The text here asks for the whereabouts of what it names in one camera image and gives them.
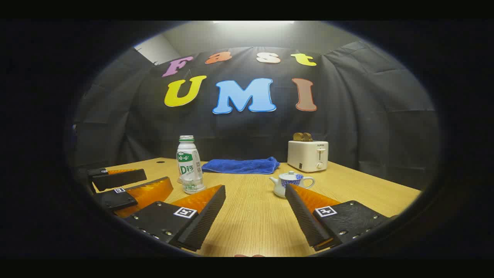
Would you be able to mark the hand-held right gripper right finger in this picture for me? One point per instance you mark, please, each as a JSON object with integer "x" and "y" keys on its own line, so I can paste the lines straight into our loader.
{"x": 305, "y": 220}

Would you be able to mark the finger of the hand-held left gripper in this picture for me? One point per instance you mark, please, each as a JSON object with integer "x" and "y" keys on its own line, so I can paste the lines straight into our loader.
{"x": 119, "y": 179}
{"x": 115, "y": 199}

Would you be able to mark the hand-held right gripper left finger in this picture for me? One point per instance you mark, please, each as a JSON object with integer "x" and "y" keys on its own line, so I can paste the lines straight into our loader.
{"x": 204, "y": 220}

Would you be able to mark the white blue-patterned teacup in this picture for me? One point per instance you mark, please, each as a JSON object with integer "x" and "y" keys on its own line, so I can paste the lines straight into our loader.
{"x": 278, "y": 188}

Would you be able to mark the round brown coaster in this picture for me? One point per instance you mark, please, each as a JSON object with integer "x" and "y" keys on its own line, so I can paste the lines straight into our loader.
{"x": 249, "y": 255}

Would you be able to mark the white plastic water bottle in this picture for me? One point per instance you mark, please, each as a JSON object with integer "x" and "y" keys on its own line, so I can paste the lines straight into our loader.
{"x": 188, "y": 162}

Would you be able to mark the white toaster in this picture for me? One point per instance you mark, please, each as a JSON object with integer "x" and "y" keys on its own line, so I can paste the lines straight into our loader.
{"x": 305, "y": 156}

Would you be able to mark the blue towel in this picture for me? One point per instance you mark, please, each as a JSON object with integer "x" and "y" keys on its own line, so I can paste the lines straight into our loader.
{"x": 241, "y": 166}

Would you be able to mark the brown toast slice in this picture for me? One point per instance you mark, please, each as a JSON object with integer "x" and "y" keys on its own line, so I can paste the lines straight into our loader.
{"x": 297, "y": 136}
{"x": 308, "y": 137}

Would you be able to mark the black backdrop cloth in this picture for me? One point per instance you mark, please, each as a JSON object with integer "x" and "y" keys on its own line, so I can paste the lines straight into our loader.
{"x": 366, "y": 116}

